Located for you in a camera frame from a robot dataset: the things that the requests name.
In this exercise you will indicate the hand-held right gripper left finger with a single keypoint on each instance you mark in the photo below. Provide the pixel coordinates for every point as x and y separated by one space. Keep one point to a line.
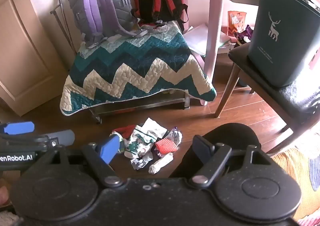
110 148

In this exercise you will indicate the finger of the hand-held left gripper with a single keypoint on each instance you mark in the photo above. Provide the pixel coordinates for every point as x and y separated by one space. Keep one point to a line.
62 137
18 127

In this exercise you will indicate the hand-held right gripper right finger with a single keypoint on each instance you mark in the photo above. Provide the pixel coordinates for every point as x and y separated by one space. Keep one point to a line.
201 144

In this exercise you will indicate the red white wrapper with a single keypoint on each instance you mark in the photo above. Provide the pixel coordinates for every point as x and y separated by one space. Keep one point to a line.
125 129

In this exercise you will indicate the purple white wrapper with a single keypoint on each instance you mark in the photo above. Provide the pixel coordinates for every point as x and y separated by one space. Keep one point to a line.
175 136

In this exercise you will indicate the white green printed wrapper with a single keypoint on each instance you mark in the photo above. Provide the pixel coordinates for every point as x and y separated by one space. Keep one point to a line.
138 142

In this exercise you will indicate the purple silver wrapper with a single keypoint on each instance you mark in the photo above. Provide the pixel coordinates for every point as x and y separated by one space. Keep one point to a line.
138 163

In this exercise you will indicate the red foam net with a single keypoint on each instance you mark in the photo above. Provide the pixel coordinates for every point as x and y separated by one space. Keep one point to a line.
166 146

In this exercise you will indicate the white bag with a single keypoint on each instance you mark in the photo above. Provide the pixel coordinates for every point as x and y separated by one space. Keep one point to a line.
153 127

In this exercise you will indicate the teal bin with deer print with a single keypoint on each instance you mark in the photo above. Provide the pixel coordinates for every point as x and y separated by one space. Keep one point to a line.
280 41

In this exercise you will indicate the person's left hand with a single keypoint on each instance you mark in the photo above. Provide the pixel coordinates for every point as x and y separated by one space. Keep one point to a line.
3 194

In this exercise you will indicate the beige wardrobe door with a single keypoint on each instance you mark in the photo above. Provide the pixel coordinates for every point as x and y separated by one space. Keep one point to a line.
25 53

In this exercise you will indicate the teal white zigzag quilt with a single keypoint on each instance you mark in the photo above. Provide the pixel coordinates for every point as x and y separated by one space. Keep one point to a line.
130 66

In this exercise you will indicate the orange printed blanket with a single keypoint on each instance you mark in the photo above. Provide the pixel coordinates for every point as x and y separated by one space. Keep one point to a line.
300 166

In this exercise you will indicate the black chair with wooden legs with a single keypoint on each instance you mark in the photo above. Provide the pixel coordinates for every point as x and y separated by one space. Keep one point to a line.
295 101

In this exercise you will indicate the stack of white papers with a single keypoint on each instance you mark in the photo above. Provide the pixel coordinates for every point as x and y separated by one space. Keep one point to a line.
197 38

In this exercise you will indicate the purple snack bag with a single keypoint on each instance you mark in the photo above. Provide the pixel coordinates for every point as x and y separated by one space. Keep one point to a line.
246 32

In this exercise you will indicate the orange snack bag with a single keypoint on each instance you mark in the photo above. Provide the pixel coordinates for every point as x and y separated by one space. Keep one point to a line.
236 22

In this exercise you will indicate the pink desk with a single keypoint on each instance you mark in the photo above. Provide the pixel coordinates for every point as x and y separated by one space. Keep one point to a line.
215 16

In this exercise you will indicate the purple grey backpack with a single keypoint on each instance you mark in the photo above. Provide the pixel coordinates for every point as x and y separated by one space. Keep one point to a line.
110 3

